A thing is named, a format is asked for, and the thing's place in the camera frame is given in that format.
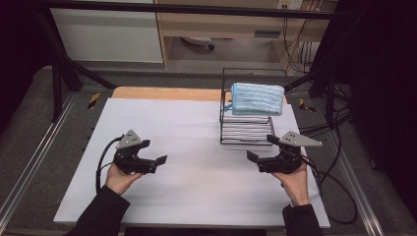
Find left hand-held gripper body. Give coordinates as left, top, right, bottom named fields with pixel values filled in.
left=112, top=129, right=157, bottom=175

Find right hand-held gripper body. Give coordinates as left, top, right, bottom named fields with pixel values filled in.
left=258, top=130, right=324, bottom=175

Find black wire rack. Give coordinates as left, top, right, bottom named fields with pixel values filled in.
left=219, top=67, right=289, bottom=146

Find blue striped towel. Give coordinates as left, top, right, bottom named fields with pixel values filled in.
left=230, top=82, right=285, bottom=117

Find person's left hand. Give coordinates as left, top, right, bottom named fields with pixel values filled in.
left=104, top=162, right=144, bottom=197

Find person's right hand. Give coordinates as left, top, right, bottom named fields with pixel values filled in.
left=270, top=161, right=311, bottom=207

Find black metal stand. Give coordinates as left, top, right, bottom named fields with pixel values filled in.
left=284, top=62, right=338, bottom=130
left=32, top=6, right=118, bottom=123

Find office chair base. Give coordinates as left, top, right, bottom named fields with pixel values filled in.
left=181, top=35, right=216, bottom=51

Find wooden desk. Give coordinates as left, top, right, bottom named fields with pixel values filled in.
left=153, top=0, right=338, bottom=68

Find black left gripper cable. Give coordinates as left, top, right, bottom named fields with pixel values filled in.
left=95, top=137, right=123, bottom=195

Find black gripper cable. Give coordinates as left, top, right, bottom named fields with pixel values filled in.
left=303, top=155, right=359, bottom=226
left=95, top=137, right=123, bottom=195

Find black floor cables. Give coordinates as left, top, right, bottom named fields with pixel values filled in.
left=298, top=84, right=354, bottom=140

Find aluminium rail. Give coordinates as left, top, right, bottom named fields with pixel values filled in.
left=0, top=92, right=79, bottom=225
left=326, top=129, right=387, bottom=236

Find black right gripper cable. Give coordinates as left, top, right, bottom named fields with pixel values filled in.
left=303, top=155, right=359, bottom=226

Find hanging black cables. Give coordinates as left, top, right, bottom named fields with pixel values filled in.
left=281, top=16, right=318, bottom=75

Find white wall socket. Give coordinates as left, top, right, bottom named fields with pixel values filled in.
left=276, top=0, right=305, bottom=11

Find black metal frame bar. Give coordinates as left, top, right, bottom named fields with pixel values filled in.
left=32, top=0, right=348, bottom=21

